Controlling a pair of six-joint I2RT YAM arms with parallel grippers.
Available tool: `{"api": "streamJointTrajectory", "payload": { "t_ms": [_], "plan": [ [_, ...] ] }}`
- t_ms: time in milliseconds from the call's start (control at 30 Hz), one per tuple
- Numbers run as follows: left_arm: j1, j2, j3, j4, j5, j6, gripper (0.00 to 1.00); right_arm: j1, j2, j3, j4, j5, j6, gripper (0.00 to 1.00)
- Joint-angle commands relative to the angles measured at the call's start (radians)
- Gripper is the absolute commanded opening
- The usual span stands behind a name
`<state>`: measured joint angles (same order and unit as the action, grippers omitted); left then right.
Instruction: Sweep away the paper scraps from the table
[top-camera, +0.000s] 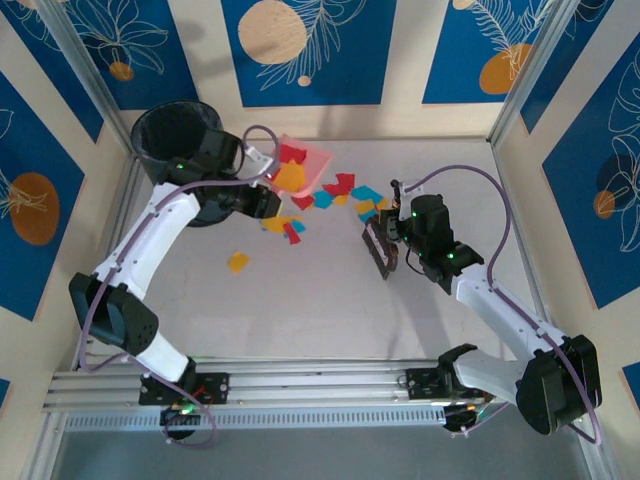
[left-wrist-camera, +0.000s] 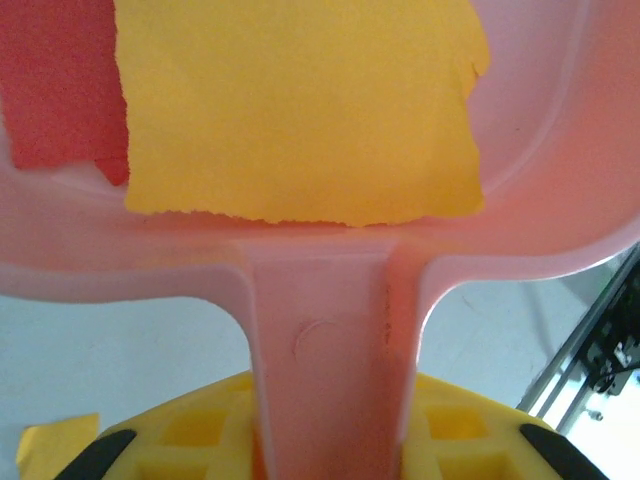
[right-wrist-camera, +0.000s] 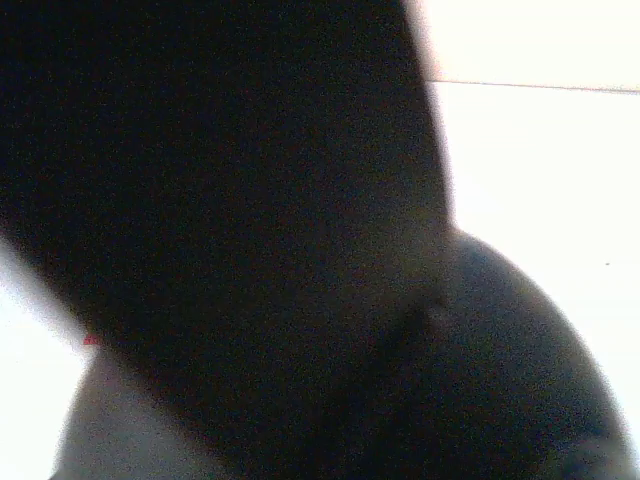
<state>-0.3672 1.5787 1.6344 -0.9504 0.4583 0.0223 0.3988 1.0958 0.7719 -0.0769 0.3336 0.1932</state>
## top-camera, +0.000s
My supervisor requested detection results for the black hand brush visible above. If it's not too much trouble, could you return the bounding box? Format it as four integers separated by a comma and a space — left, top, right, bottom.
360, 212, 402, 282

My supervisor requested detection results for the pink plastic dustpan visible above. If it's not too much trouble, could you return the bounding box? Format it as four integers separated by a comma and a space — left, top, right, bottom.
267, 132, 336, 198

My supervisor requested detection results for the black round waste bin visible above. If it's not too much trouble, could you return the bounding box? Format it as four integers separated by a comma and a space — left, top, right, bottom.
130, 99, 232, 229

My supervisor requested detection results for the right black controller board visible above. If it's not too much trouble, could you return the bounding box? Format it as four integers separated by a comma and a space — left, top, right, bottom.
441, 401, 482, 437

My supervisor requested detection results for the black controller board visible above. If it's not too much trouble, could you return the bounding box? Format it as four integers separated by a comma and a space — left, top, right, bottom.
158, 404, 202, 442
441, 401, 482, 437

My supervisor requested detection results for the left black controller board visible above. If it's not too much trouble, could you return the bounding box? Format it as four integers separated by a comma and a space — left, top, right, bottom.
158, 404, 202, 442

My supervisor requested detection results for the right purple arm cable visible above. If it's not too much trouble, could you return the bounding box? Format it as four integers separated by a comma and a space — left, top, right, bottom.
405, 164, 604, 447

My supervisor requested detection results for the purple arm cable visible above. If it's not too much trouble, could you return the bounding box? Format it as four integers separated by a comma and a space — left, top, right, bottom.
74, 124, 281, 449
405, 164, 604, 447

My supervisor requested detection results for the left aluminium side rail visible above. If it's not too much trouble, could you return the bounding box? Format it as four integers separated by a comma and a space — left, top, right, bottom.
72, 154, 146, 371

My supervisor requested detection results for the left aluminium corner post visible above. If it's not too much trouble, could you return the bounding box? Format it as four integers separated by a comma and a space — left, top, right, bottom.
37, 0, 139, 161

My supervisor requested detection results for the aluminium corner post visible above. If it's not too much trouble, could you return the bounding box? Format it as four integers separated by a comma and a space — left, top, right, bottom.
488, 0, 589, 147
37, 0, 139, 161

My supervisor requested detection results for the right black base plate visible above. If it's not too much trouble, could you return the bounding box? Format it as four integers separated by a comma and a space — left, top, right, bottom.
405, 366, 499, 402

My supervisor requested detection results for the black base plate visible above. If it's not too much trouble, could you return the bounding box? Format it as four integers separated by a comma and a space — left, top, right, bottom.
405, 366, 499, 402
138, 371, 232, 407

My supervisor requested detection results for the right aluminium corner post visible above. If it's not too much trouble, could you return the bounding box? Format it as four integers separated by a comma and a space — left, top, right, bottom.
488, 0, 589, 147

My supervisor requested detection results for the aluminium table edge rail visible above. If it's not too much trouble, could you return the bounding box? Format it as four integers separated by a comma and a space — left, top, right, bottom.
42, 356, 594, 416

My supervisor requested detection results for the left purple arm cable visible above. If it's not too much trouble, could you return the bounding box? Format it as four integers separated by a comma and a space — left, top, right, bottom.
74, 124, 281, 449

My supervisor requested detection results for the slotted grey cable duct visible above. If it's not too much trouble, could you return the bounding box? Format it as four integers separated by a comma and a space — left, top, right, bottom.
62, 403, 449, 432

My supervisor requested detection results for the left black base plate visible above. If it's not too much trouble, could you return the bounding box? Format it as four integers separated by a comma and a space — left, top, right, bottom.
138, 371, 232, 407

